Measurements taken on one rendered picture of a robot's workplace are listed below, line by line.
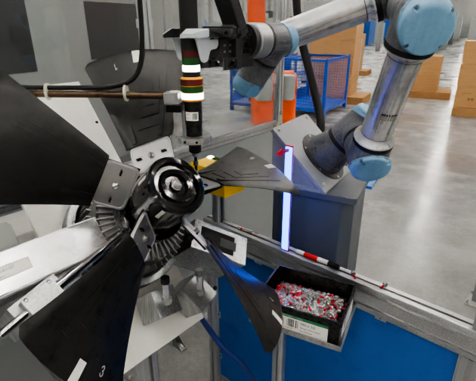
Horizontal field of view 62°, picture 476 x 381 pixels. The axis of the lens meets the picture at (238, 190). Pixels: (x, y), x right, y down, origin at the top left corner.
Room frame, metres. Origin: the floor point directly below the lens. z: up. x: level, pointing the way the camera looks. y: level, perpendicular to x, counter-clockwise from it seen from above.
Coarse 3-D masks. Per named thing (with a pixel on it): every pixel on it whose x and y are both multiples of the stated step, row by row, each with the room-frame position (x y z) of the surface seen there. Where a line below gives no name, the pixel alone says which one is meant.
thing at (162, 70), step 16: (96, 64) 0.92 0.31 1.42; (128, 64) 0.92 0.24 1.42; (144, 64) 0.92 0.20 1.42; (160, 64) 0.92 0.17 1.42; (176, 64) 0.93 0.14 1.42; (96, 80) 0.90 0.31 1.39; (112, 80) 0.89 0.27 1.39; (144, 80) 0.89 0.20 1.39; (160, 80) 0.89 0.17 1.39; (176, 80) 0.90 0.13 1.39; (112, 112) 0.85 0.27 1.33; (128, 112) 0.85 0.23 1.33; (144, 112) 0.84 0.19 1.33; (160, 112) 0.84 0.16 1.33; (128, 128) 0.82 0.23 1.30; (144, 128) 0.82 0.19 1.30; (160, 128) 0.81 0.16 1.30; (128, 144) 0.81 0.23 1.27
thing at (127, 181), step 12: (108, 168) 0.68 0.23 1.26; (120, 168) 0.69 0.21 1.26; (132, 168) 0.70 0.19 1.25; (108, 180) 0.68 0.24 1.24; (120, 180) 0.69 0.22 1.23; (132, 180) 0.70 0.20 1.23; (96, 192) 0.68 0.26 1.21; (108, 192) 0.68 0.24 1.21; (120, 192) 0.69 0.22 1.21; (108, 204) 0.68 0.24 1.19; (120, 204) 0.69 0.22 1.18
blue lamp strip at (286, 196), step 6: (288, 156) 1.05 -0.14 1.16; (288, 162) 1.05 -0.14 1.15; (288, 168) 1.05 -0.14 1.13; (288, 174) 1.05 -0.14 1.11; (288, 198) 1.05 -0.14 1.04; (288, 204) 1.05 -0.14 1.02; (288, 210) 1.05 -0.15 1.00; (288, 216) 1.05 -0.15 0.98; (288, 222) 1.05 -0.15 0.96; (288, 228) 1.05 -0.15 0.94; (282, 234) 1.06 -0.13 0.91; (288, 234) 1.05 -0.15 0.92; (282, 240) 1.06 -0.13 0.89; (282, 246) 1.06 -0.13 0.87
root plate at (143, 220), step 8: (144, 216) 0.65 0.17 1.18; (136, 224) 0.62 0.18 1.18; (144, 224) 0.65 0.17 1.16; (136, 232) 0.62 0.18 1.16; (144, 232) 0.65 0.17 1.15; (152, 232) 0.68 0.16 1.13; (136, 240) 0.62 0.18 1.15; (152, 240) 0.67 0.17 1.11; (144, 248) 0.64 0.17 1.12; (144, 256) 0.64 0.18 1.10
